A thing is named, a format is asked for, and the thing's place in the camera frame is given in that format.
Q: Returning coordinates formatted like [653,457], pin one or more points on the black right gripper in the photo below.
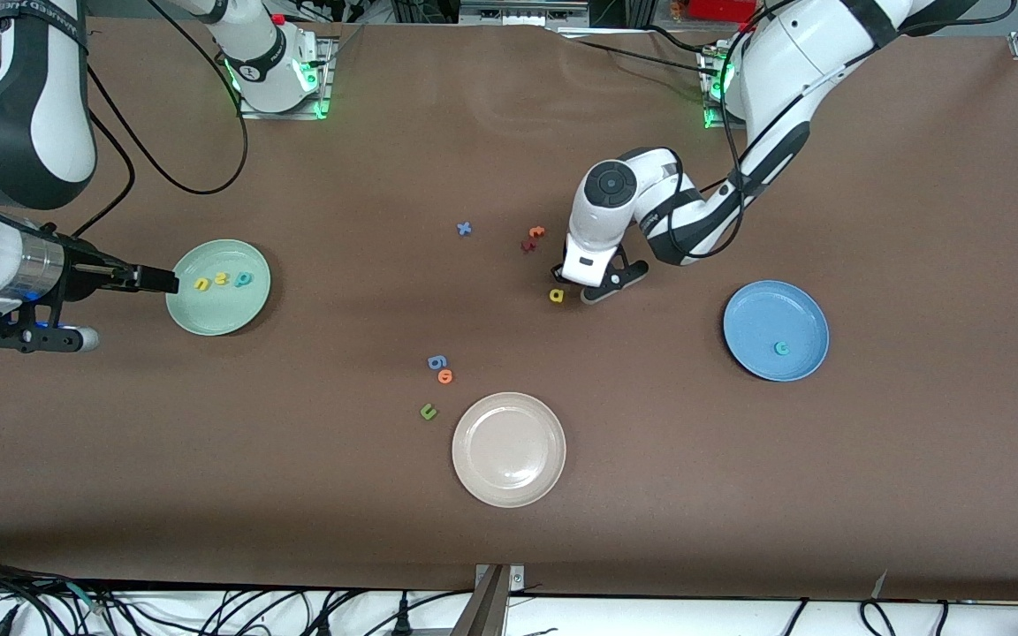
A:
[85,276]

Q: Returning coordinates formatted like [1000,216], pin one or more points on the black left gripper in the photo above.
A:
[563,279]

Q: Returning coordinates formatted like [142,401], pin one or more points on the teal letter p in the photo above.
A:
[249,278]

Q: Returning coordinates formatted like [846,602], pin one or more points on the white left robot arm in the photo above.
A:
[792,53]

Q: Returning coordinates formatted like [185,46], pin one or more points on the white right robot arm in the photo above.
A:
[23,106]

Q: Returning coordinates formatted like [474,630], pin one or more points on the green plate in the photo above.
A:
[218,309]

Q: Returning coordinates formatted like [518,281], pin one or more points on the beige plate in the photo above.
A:
[509,450]

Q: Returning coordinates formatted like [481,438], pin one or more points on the blue plate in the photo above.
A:
[765,318]

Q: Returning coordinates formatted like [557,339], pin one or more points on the brown table cover mat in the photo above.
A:
[562,530]

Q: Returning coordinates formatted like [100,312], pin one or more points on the grey power strip box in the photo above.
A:
[522,12]

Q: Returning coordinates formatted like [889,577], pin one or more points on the red box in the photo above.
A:
[712,9]

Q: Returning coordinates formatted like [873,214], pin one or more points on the black power plug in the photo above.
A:
[403,614]

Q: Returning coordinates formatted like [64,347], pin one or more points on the aluminium profile with bracket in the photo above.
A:
[487,609]

